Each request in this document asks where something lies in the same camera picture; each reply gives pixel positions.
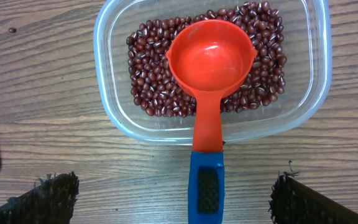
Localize clear plastic food container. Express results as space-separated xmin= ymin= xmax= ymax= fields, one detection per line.
xmin=93 ymin=0 xmax=333 ymax=145

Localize red adzuki beans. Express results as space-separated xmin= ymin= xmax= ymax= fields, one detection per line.
xmin=126 ymin=1 xmax=287 ymax=118

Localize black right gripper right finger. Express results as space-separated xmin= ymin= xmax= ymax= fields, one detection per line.
xmin=268 ymin=173 xmax=358 ymax=224

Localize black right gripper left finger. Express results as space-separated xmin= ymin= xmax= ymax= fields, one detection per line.
xmin=0 ymin=172 xmax=80 ymax=224

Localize orange measuring scoop blue handle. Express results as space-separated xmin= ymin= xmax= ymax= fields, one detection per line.
xmin=166 ymin=20 xmax=257 ymax=223

